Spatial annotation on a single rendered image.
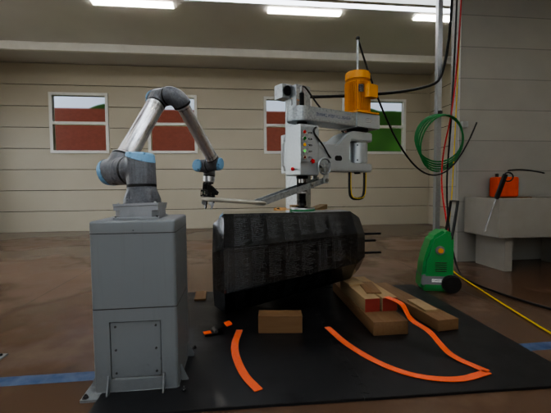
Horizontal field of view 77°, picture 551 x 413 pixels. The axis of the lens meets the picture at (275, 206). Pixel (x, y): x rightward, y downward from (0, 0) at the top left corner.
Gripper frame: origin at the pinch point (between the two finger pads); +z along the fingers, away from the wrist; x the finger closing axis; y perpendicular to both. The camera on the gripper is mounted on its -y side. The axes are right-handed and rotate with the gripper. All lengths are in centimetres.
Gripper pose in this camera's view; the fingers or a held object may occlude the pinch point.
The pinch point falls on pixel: (208, 207)
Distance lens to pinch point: 279.8
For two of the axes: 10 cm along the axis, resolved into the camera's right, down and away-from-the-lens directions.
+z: -0.6, 10.0, 0.2
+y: -4.4, -0.1, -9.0
